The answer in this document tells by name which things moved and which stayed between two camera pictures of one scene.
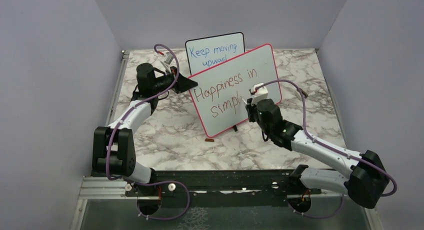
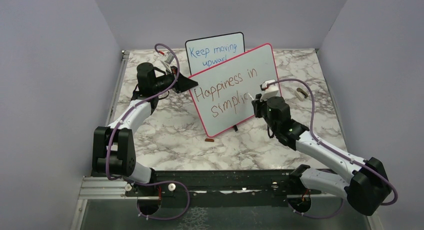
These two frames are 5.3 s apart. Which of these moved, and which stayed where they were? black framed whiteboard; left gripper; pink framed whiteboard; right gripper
Moved: right gripper
Stayed: black framed whiteboard; pink framed whiteboard; left gripper
